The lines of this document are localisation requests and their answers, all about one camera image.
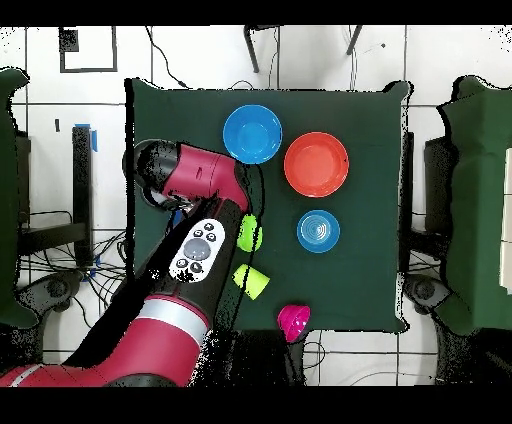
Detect small ribbed green bowl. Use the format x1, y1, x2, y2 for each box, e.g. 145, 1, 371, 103
236, 213, 265, 254

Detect green plastic cup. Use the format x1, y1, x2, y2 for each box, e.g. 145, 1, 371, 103
231, 262, 272, 301

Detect pink plastic bowl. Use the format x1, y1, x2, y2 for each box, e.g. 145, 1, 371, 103
276, 304, 312, 344

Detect ribbed light blue bowl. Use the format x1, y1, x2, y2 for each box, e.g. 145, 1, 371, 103
296, 209, 341, 254

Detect orange plastic bowl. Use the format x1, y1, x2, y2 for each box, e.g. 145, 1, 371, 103
283, 131, 350, 199

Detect large light blue bowl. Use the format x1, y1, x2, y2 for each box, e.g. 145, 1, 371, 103
222, 104, 284, 166

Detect dark green table cloth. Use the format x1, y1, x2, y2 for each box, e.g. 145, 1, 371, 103
124, 77, 413, 335

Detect black metal chair legs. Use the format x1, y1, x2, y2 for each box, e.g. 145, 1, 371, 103
242, 24, 364, 74

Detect neighbouring green covered table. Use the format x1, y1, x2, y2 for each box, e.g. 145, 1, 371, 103
0, 66, 39, 330
434, 75, 512, 336

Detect black floor cable with plug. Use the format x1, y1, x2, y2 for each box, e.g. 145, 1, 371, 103
144, 25, 190, 90

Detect black stand post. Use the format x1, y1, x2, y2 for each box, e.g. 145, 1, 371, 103
71, 125, 95, 267

